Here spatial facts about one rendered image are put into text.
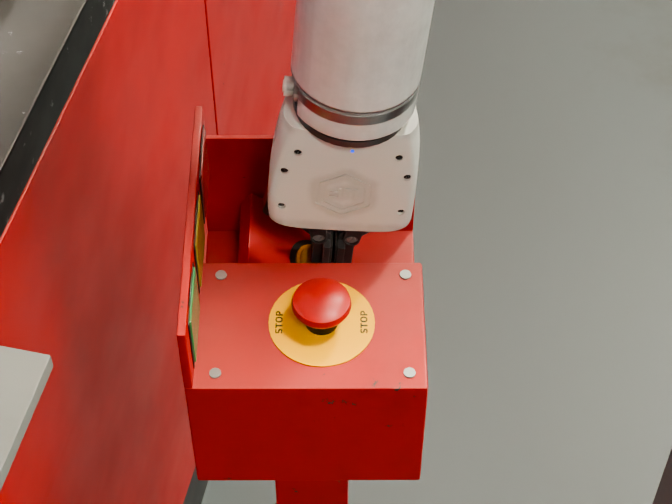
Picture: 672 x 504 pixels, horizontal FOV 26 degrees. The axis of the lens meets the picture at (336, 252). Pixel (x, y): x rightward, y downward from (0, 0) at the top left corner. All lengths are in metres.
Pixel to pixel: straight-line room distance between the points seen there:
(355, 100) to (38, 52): 0.25
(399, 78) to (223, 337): 0.22
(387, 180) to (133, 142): 0.32
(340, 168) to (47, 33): 0.24
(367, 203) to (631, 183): 1.18
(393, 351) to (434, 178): 1.16
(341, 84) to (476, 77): 1.38
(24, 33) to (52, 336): 0.23
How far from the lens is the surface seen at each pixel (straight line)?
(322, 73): 0.90
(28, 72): 1.03
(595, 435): 1.88
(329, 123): 0.92
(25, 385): 0.71
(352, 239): 1.05
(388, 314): 0.99
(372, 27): 0.86
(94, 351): 1.24
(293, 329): 0.98
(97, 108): 1.13
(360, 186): 0.98
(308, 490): 1.21
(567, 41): 2.34
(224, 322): 0.99
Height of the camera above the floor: 1.58
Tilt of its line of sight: 51 degrees down
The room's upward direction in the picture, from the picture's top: straight up
